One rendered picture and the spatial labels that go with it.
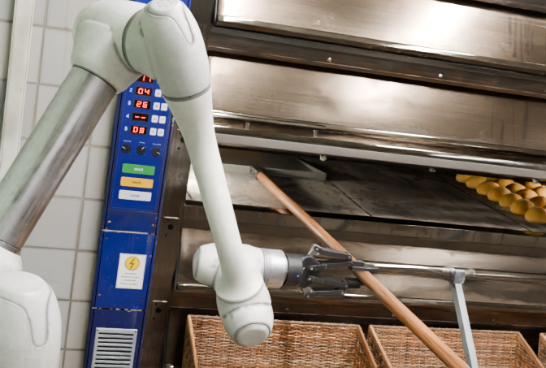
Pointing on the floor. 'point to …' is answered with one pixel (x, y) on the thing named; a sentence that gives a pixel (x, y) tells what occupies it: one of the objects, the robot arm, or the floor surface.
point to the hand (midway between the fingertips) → (361, 274)
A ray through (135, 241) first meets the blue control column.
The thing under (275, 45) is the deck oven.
